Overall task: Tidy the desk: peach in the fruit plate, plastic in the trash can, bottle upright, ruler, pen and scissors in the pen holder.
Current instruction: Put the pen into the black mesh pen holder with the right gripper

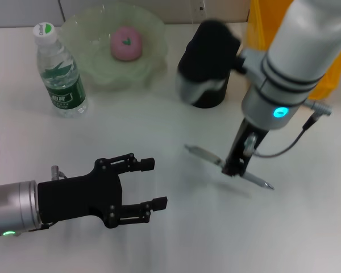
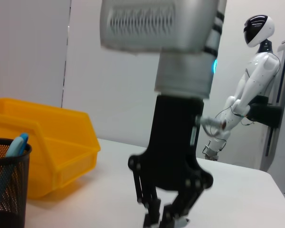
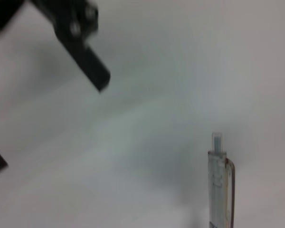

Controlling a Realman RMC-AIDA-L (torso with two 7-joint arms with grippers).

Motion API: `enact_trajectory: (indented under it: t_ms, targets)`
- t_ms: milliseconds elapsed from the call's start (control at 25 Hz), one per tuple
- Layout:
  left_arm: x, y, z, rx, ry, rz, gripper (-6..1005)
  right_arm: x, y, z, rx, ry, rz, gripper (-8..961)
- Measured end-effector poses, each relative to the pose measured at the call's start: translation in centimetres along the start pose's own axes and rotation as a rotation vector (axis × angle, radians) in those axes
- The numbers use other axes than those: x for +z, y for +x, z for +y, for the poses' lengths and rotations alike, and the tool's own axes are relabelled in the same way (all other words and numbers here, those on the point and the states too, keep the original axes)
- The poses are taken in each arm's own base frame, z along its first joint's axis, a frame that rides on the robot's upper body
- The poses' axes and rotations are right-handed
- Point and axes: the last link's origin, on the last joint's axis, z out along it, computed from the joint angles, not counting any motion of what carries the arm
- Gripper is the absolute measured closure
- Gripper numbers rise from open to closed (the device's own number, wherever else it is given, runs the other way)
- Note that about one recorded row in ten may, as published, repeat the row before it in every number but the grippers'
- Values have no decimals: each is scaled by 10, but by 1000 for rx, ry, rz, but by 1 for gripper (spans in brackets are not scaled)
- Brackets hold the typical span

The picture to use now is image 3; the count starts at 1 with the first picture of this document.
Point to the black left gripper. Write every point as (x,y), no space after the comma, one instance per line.
(2,14)

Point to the silver grey pen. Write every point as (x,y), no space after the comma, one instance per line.
(218,190)

